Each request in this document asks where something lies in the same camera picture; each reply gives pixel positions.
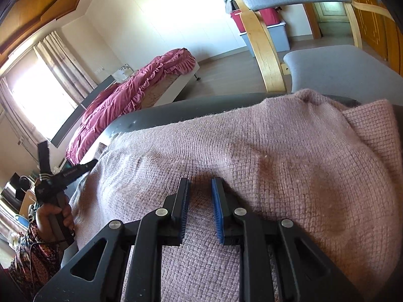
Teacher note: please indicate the grey cloth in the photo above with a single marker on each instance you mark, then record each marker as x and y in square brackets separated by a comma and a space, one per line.
[228, 3]

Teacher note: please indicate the person's left hand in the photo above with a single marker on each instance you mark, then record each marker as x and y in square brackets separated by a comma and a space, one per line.
[47, 223]

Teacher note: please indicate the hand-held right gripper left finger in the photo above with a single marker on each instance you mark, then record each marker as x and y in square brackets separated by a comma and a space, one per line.
[184, 207]

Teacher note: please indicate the beige curtain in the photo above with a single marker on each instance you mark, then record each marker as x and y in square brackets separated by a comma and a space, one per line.
[56, 69]

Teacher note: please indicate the pink knit sweater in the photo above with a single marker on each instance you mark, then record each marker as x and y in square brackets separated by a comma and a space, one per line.
[252, 163]

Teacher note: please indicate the wooden panel door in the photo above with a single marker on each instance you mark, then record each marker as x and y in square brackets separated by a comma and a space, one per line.
[371, 15]

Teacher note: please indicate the floral patterned garment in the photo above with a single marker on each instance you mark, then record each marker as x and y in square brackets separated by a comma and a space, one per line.
[34, 264]

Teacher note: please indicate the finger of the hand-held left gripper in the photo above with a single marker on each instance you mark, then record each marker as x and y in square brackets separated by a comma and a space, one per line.
[85, 167]

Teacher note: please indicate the red fabric storage box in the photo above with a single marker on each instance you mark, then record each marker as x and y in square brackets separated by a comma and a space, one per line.
[270, 15]

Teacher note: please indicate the grey-blue plastic storage bin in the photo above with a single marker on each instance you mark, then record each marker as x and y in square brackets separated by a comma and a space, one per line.
[278, 37]

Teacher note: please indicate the grey cushioned wooden armchair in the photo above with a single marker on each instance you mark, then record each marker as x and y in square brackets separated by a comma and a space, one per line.
[330, 66]

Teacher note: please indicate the white bed frame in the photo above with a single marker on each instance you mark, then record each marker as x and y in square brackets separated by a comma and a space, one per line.
[179, 85]

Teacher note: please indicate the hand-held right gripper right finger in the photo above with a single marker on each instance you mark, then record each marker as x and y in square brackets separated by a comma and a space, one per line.
[217, 207]

